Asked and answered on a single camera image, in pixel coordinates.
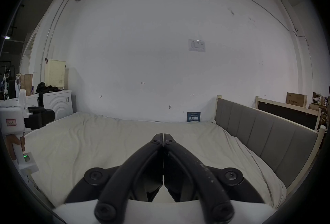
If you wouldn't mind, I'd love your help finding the white paper sheet on wall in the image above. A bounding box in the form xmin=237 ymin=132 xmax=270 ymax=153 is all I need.
xmin=188 ymin=39 xmax=207 ymax=52

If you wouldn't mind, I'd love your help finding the cream pegboard panel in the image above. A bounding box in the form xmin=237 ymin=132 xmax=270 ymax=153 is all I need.
xmin=44 ymin=59 xmax=66 ymax=90

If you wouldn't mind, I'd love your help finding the person's left hand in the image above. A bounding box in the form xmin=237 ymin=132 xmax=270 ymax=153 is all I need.
xmin=6 ymin=134 xmax=26 ymax=161

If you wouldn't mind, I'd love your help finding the brown paper bag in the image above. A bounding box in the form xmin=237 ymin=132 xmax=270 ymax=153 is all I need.
xmin=20 ymin=74 xmax=34 ymax=96

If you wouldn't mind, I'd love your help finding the grey padded headboard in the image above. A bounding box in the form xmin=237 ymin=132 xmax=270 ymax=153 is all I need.
xmin=214 ymin=95 xmax=326 ymax=190

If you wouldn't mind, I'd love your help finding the bed with beige sheet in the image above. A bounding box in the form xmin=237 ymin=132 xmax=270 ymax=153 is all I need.
xmin=23 ymin=112 xmax=287 ymax=209

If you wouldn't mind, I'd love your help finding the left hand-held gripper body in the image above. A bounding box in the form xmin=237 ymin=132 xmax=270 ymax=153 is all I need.
xmin=0 ymin=89 xmax=56 ymax=175

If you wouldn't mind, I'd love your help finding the black garment pile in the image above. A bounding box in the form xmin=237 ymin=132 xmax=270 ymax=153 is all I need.
xmin=36 ymin=82 xmax=62 ymax=94

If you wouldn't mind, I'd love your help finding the black panel in pale frame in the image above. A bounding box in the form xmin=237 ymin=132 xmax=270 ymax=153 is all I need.
xmin=254 ymin=96 xmax=322 ymax=131

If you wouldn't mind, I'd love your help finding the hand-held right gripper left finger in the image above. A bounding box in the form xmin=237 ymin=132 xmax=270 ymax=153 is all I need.
xmin=64 ymin=133 xmax=164 ymax=222

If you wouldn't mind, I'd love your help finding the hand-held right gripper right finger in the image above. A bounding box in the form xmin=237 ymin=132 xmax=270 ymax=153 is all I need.
xmin=163 ymin=133 xmax=266 ymax=224

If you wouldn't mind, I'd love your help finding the brown carton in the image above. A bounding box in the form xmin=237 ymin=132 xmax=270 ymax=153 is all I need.
xmin=286 ymin=92 xmax=308 ymax=107

